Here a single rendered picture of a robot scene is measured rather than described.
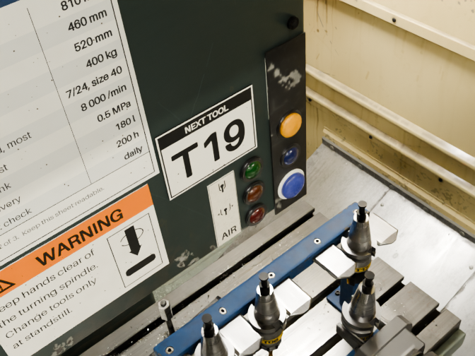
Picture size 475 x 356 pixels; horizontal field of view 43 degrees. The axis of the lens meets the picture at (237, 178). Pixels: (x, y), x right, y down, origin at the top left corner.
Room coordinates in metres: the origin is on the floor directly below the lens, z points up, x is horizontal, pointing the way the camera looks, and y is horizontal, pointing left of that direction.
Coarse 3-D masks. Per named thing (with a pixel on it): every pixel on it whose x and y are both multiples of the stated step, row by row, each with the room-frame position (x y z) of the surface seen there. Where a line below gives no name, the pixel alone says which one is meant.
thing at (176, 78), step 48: (144, 0) 0.37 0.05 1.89; (192, 0) 0.39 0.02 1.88; (240, 0) 0.41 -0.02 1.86; (288, 0) 0.44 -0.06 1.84; (144, 48) 0.36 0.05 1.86; (192, 48) 0.38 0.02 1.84; (240, 48) 0.41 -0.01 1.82; (144, 96) 0.36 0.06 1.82; (192, 96) 0.38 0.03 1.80; (192, 192) 0.37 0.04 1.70; (240, 192) 0.40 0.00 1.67; (48, 240) 0.30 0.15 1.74; (192, 240) 0.36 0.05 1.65; (144, 288) 0.33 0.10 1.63
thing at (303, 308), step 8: (288, 280) 0.61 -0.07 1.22; (280, 288) 0.60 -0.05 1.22; (288, 288) 0.60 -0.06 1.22; (296, 288) 0.59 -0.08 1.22; (280, 296) 0.58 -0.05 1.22; (288, 296) 0.58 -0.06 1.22; (296, 296) 0.58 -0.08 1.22; (304, 296) 0.58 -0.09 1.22; (288, 304) 0.56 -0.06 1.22; (296, 304) 0.56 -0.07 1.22; (304, 304) 0.56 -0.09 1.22; (288, 312) 0.55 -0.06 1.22; (296, 312) 0.55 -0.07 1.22; (304, 312) 0.55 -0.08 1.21
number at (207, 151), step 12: (228, 120) 0.39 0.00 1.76; (240, 120) 0.40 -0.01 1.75; (204, 132) 0.38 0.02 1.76; (216, 132) 0.39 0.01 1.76; (228, 132) 0.39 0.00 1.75; (240, 132) 0.40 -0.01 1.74; (204, 144) 0.38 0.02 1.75; (216, 144) 0.39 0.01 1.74; (228, 144) 0.39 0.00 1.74; (240, 144) 0.40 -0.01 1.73; (204, 156) 0.38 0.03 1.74; (216, 156) 0.39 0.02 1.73; (228, 156) 0.39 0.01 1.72; (204, 168) 0.38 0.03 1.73
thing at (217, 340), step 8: (216, 328) 0.49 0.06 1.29; (208, 336) 0.48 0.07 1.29; (216, 336) 0.48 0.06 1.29; (208, 344) 0.47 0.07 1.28; (216, 344) 0.47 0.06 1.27; (224, 344) 0.48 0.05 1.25; (200, 352) 0.49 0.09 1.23; (208, 352) 0.47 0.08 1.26; (216, 352) 0.47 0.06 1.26; (224, 352) 0.47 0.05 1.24
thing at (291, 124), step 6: (294, 114) 0.43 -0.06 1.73; (288, 120) 0.43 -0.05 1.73; (294, 120) 0.43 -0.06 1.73; (300, 120) 0.43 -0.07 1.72; (282, 126) 0.42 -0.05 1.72; (288, 126) 0.42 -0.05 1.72; (294, 126) 0.43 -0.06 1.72; (282, 132) 0.42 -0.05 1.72; (288, 132) 0.42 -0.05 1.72; (294, 132) 0.43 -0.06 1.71
